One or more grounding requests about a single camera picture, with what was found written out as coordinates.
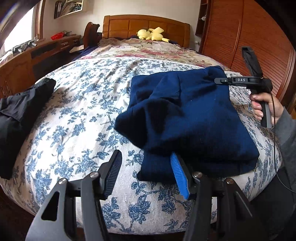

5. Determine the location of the black garment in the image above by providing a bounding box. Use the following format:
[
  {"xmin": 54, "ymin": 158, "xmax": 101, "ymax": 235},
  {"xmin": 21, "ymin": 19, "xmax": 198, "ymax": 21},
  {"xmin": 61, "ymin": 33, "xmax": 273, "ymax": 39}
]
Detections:
[{"xmin": 1, "ymin": 78, "xmax": 56, "ymax": 180}]

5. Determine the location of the person's right hand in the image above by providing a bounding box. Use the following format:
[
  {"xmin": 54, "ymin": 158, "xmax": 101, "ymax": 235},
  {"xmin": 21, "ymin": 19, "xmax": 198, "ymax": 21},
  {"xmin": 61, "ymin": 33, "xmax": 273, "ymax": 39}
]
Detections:
[{"xmin": 249, "ymin": 92, "xmax": 284, "ymax": 126}]

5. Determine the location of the wooden louvered wardrobe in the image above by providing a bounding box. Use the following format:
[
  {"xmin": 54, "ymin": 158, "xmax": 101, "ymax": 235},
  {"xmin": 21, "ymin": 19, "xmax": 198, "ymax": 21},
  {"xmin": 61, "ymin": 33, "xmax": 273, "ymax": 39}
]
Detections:
[{"xmin": 195, "ymin": 1, "xmax": 295, "ymax": 113}]

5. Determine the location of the navy blue blazer jacket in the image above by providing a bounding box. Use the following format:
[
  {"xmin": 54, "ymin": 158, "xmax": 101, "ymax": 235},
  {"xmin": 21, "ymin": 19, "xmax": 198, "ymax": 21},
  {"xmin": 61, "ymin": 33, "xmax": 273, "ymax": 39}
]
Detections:
[{"xmin": 114, "ymin": 66, "xmax": 259, "ymax": 184}]

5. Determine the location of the window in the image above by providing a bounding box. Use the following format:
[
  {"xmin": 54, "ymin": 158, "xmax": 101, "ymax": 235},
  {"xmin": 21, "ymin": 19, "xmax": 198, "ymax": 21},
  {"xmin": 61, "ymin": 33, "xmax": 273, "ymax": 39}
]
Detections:
[{"xmin": 1, "ymin": 0, "xmax": 46, "ymax": 57}]

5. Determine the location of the wooden chair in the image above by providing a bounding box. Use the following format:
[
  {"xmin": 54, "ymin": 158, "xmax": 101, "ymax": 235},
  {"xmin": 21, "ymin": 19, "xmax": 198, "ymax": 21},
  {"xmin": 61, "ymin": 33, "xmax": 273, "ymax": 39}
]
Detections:
[{"xmin": 83, "ymin": 22, "xmax": 102, "ymax": 49}]

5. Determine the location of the white wall shelf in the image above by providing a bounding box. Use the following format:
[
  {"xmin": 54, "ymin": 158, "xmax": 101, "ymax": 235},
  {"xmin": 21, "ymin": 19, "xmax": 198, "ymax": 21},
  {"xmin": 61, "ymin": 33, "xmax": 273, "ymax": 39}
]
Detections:
[{"xmin": 54, "ymin": 0, "xmax": 87, "ymax": 19}]

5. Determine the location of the yellow plush toy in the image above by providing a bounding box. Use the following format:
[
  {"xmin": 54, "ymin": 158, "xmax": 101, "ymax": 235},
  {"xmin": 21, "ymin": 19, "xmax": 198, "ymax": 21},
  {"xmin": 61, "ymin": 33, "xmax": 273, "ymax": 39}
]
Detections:
[{"xmin": 137, "ymin": 27, "xmax": 170, "ymax": 43}]

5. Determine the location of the blue floral white bedsheet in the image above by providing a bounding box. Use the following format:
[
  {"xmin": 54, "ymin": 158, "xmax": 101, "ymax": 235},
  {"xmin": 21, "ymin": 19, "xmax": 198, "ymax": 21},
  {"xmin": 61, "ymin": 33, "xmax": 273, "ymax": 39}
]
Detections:
[{"xmin": 0, "ymin": 55, "xmax": 284, "ymax": 236}]

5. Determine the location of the wooden desk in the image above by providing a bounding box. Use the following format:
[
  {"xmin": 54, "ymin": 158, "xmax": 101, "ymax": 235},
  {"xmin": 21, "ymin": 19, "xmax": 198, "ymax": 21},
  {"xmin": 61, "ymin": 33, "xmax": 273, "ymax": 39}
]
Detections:
[{"xmin": 0, "ymin": 35, "xmax": 81, "ymax": 98}]

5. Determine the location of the grey right sleeve forearm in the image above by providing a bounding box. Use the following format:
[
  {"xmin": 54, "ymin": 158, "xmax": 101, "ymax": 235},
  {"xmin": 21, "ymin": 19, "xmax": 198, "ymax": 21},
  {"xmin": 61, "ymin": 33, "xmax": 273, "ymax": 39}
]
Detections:
[{"xmin": 275, "ymin": 108, "xmax": 296, "ymax": 186}]

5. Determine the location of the pink floral quilt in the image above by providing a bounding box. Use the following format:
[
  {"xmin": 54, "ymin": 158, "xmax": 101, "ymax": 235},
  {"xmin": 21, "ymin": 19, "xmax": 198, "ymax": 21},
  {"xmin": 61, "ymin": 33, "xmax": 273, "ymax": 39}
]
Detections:
[{"xmin": 80, "ymin": 38, "xmax": 230, "ymax": 71}]

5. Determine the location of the wooden bed headboard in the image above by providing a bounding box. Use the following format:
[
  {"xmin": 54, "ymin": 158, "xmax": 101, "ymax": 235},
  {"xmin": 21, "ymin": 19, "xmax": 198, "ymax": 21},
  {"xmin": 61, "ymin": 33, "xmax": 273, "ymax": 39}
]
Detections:
[{"xmin": 102, "ymin": 15, "xmax": 190, "ymax": 48}]

